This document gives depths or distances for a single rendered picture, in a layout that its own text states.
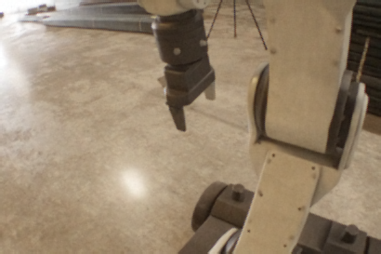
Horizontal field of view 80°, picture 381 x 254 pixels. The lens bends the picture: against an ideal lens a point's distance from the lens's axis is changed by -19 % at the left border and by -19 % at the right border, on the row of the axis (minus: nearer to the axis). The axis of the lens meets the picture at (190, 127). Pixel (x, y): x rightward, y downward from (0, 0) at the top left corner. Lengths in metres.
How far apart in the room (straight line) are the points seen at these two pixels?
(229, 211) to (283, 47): 0.56
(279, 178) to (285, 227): 0.09
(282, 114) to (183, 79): 0.18
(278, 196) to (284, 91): 0.19
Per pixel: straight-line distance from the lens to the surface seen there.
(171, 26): 0.44
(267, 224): 0.52
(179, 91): 0.49
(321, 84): 0.38
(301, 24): 0.35
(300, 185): 0.48
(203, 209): 0.86
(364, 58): 1.78
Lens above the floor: 0.81
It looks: 31 degrees down
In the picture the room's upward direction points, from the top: 4 degrees counter-clockwise
